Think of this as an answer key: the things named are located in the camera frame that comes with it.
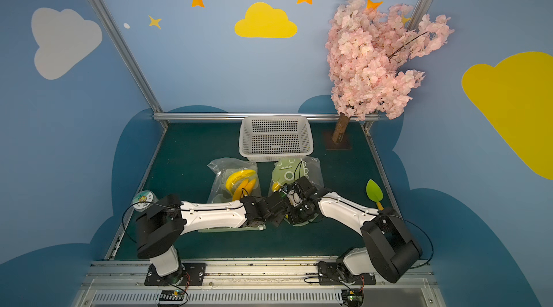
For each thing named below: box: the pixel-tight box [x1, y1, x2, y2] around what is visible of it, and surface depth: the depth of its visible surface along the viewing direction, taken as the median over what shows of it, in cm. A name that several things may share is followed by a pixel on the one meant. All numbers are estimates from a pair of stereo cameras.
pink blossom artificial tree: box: [325, 0, 455, 144], surface depth 72 cm
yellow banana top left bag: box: [225, 169, 257, 191], surface depth 95 cm
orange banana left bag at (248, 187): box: [242, 178, 256, 197], surface depth 97 cm
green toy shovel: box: [365, 178, 384, 212], surface depth 98 cm
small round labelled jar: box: [131, 190, 159, 212], surface depth 86 cm
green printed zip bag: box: [267, 157, 325, 197], surface depth 98 cm
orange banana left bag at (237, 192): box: [232, 178, 250, 202], surface depth 95 cm
